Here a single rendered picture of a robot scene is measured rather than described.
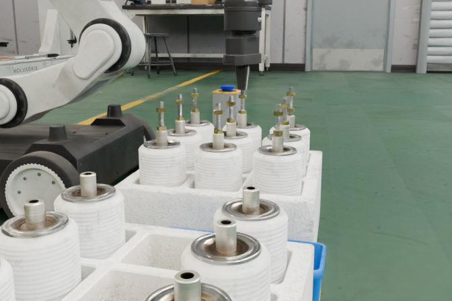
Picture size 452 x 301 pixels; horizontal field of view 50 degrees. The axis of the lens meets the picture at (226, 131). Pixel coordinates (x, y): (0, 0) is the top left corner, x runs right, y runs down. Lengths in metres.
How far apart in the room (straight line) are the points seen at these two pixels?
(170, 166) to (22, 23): 6.31
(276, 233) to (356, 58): 5.49
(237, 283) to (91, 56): 0.91
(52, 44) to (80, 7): 3.21
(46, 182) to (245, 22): 0.59
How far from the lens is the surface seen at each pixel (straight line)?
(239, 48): 1.12
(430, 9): 6.06
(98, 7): 1.34
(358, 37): 6.04
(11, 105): 1.44
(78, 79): 1.33
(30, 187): 1.24
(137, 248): 0.73
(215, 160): 0.92
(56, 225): 0.62
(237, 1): 1.13
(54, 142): 1.25
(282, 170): 0.90
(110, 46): 1.27
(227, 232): 0.51
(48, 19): 4.69
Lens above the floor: 0.48
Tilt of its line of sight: 12 degrees down
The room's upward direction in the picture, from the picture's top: straight up
